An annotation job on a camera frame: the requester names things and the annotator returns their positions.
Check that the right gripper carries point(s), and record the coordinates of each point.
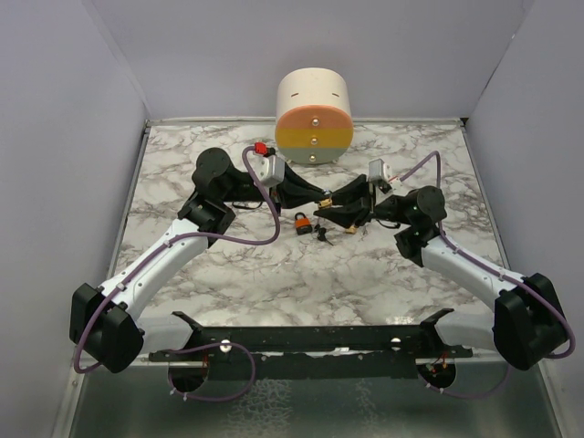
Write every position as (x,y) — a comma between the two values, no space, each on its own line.
(361,191)

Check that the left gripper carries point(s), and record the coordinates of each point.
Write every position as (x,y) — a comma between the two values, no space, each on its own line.
(295,191)

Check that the brass padlock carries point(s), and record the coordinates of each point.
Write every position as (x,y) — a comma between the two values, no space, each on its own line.
(326,201)
(351,230)

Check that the orange black padlock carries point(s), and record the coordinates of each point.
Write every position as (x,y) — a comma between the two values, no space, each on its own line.
(302,224)

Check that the black keys of orange padlock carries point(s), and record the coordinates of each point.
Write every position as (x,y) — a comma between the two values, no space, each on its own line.
(321,234)

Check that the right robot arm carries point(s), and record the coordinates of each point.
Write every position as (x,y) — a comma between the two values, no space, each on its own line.
(526,322)

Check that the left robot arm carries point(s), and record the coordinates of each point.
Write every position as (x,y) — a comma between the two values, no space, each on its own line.
(107,322)

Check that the round three-drawer storage box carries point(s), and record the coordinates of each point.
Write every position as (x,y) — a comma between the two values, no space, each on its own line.
(313,117)

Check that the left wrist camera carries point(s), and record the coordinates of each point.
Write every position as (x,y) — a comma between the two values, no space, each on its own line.
(268,166)

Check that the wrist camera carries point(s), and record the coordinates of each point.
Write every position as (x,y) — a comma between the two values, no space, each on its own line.
(381,176)
(268,166)

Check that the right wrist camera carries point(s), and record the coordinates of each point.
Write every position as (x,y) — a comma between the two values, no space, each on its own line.
(381,176)

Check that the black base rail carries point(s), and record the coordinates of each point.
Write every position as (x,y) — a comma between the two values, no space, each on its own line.
(310,352)

